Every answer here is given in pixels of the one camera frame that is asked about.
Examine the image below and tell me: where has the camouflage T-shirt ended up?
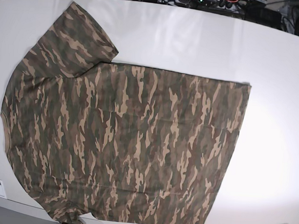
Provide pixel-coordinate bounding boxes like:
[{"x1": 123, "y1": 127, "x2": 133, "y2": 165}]
[{"x1": 1, "y1": 2, "x2": 251, "y2": 224}]

